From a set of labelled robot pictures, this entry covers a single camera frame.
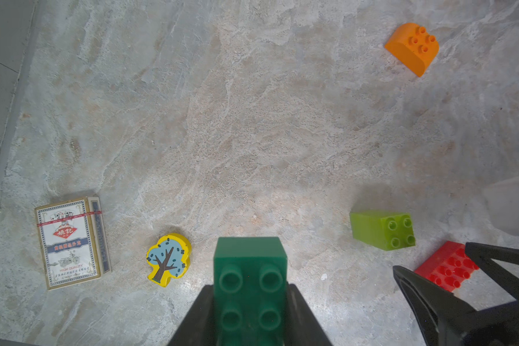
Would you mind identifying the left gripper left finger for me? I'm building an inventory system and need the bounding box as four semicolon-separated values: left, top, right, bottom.
167;285;217;346

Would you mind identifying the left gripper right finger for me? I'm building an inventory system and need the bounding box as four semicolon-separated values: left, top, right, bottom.
283;283;332;346

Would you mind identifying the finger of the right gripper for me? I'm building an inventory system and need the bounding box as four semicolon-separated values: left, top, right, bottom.
393;265;480;345
465;242;519;305

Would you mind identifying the yellow sticker on table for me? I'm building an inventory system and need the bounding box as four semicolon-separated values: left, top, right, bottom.
146;233;192;288

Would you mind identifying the playing card box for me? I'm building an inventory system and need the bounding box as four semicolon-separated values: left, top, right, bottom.
35;196;112;291

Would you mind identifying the red lego brick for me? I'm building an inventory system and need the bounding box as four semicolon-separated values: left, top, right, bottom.
415;241;479;292

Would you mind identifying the orange curved lego brick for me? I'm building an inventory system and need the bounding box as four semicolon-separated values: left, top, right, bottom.
384;23;440;77

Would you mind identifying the lime lego brick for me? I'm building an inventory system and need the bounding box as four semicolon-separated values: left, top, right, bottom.
350;210;416;251

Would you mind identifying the green lego brick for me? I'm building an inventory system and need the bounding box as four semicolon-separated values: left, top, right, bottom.
213;237;288;345

